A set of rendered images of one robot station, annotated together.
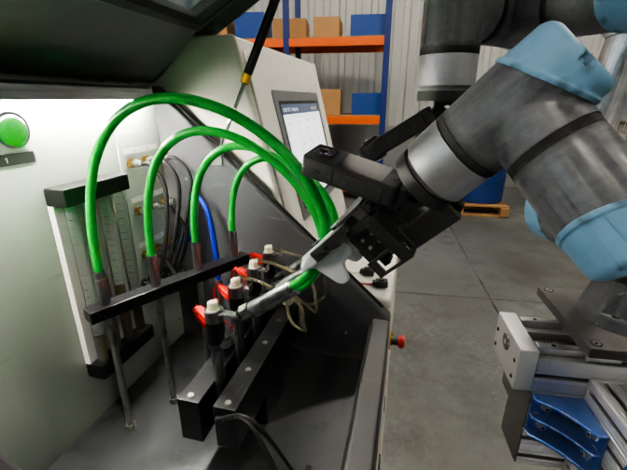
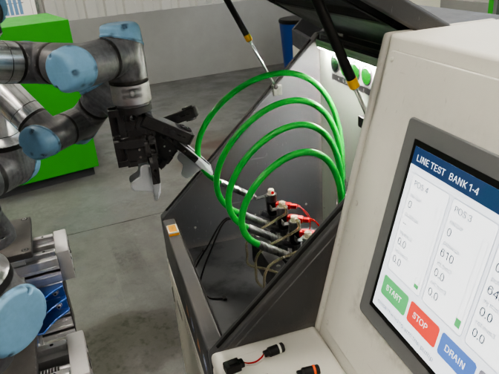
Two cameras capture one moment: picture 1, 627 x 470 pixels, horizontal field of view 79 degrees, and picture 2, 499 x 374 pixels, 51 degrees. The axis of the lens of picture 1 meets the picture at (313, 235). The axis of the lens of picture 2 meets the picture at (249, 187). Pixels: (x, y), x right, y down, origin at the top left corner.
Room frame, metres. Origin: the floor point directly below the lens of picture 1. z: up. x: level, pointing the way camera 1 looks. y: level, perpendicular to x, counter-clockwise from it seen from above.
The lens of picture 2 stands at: (1.53, -0.49, 1.69)
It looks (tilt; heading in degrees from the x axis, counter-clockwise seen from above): 24 degrees down; 151
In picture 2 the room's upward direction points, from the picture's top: 5 degrees counter-clockwise
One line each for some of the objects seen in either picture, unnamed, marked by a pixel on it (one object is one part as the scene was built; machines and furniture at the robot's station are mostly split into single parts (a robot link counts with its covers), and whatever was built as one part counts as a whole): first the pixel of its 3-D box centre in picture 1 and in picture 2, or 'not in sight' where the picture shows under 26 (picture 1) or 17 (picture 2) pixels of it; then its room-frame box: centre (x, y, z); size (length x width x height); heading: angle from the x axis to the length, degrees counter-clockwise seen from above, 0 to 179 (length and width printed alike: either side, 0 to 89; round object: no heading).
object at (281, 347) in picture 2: (363, 281); (254, 357); (0.86, -0.13, 0.99); 0.12 x 0.02 x 0.02; 83
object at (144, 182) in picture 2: not in sight; (145, 184); (0.56, -0.18, 1.27); 0.06 x 0.03 x 0.09; 76
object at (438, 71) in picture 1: (446, 75); (131, 94); (0.55, -0.18, 1.45); 0.08 x 0.08 x 0.05
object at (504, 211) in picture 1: (458, 171); not in sight; (5.12, -1.97, 0.51); 1.20 x 0.85 x 1.02; 79
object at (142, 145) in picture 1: (154, 203); not in sight; (0.81, 0.35, 1.20); 0.13 x 0.03 x 0.31; 166
